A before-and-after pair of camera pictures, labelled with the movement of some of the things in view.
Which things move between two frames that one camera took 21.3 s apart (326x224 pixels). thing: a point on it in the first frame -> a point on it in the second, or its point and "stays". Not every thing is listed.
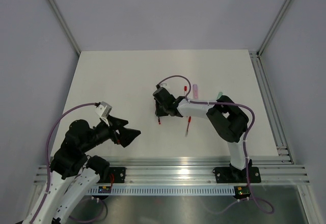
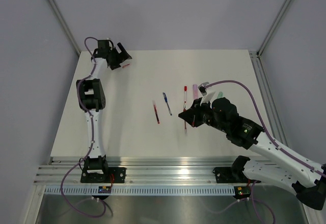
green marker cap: x=219 y=94 stays
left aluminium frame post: x=61 y=16 stays
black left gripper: x=127 y=135 -> x=120 y=57
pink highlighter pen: x=195 y=91 stays
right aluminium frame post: x=283 y=7 stays
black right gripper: x=159 y=112 -> x=192 y=117
